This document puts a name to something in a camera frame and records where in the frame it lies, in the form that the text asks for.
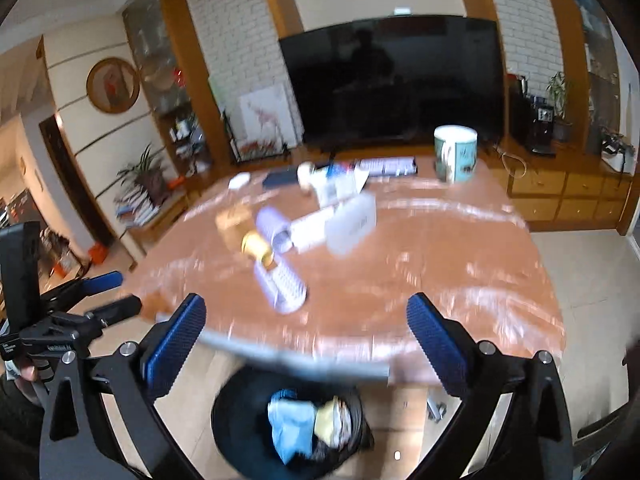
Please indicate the person's left hand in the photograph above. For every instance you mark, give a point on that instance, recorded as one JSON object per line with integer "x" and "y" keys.
{"x": 25, "y": 376}

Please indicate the white printed paper packet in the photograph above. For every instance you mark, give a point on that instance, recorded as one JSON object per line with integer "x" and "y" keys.
{"x": 342, "y": 185}

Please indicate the black flat television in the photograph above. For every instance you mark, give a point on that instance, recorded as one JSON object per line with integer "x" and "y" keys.
{"x": 390, "y": 80}

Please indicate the wooden drawer cabinet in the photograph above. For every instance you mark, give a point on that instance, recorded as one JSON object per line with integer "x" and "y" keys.
{"x": 560, "y": 200}

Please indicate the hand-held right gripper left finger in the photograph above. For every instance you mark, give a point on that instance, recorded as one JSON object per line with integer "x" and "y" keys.
{"x": 175, "y": 345}

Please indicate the white small bottle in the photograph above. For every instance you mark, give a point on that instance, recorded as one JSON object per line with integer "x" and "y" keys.
{"x": 305, "y": 176}

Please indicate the person's left forearm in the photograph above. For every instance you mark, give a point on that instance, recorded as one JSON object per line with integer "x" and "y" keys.
{"x": 15, "y": 430}

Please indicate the tall potted plant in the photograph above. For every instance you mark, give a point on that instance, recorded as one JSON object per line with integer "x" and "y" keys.
{"x": 559, "y": 105}

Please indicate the white oval case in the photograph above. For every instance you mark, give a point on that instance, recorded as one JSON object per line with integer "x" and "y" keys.
{"x": 239, "y": 181}

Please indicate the white carton box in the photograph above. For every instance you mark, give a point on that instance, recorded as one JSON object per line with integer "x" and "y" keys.
{"x": 352, "y": 225}

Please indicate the dark blue tray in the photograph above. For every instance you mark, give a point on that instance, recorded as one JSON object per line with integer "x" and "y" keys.
{"x": 280, "y": 178}

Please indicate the clear plastic sheet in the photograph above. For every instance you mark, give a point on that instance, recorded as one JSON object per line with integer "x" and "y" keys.
{"x": 425, "y": 260}

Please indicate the black white bag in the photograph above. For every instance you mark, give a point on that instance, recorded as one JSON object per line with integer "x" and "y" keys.
{"x": 619, "y": 152}

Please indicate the dark phone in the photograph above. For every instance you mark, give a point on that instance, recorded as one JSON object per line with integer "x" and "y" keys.
{"x": 387, "y": 166}

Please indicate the black trash bin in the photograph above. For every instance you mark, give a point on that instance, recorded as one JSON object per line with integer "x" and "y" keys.
{"x": 240, "y": 440}

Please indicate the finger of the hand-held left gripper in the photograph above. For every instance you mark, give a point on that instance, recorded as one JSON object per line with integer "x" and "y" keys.
{"x": 102, "y": 280}
{"x": 120, "y": 309}

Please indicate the potted spider plant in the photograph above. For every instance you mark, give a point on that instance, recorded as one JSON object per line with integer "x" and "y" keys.
{"x": 145, "y": 170}

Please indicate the small yellow bottle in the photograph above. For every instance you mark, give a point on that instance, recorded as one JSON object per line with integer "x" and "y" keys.
{"x": 257, "y": 249}

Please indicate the stack of books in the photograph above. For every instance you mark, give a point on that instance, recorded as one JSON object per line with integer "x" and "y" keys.
{"x": 135, "y": 210}

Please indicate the yellowish crumpled wrapper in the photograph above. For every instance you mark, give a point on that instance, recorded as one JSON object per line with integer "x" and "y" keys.
{"x": 330, "y": 422}

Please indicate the glass display cabinet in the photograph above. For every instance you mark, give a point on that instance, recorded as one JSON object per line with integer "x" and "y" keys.
{"x": 165, "y": 85}

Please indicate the white teal mug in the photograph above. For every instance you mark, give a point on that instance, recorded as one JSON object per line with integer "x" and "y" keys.
{"x": 455, "y": 157}

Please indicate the black coffee machine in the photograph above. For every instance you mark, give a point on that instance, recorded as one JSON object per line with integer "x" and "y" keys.
{"x": 535, "y": 120}

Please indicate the animal painting canvas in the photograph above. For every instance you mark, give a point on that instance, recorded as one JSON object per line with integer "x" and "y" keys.
{"x": 265, "y": 120}

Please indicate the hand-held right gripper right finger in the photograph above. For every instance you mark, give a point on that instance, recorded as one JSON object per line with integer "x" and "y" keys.
{"x": 435, "y": 345}

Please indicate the round wall plaque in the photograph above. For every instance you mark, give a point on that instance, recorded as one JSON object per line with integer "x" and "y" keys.
{"x": 113, "y": 85}

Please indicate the wooden glass shelf cabinet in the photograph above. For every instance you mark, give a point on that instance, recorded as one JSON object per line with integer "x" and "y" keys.
{"x": 597, "y": 60}

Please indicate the white slim box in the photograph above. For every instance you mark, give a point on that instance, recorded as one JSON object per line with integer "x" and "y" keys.
{"x": 310, "y": 232}

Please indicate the blue cloth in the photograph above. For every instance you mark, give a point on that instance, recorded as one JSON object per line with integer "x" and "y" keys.
{"x": 290, "y": 425}

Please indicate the gold cardboard box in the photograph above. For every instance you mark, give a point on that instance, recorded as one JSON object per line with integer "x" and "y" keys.
{"x": 232, "y": 227}

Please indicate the purple vial strip pack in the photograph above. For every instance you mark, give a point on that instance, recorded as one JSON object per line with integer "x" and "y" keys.
{"x": 285, "y": 285}
{"x": 272, "y": 227}

